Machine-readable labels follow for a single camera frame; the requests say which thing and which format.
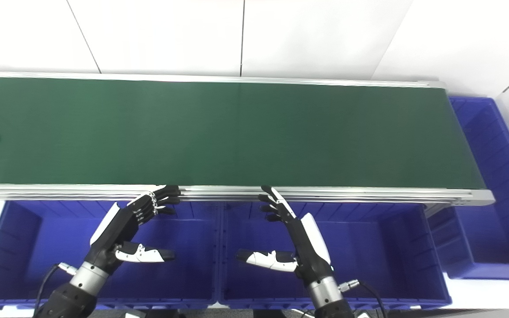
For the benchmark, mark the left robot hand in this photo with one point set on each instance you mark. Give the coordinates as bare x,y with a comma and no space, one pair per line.
117,225

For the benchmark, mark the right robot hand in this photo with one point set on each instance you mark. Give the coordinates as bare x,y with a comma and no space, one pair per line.
309,247

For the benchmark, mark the small white box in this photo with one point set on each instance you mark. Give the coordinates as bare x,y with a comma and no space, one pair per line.
134,314

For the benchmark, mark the green conveyor belt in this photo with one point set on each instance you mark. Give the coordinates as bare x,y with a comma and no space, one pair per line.
369,193
237,132

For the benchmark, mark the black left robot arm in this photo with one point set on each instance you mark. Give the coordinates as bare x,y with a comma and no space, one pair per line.
71,300

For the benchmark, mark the blue plastic bin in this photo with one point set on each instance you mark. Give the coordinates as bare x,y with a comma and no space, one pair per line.
38,247
497,221
378,256

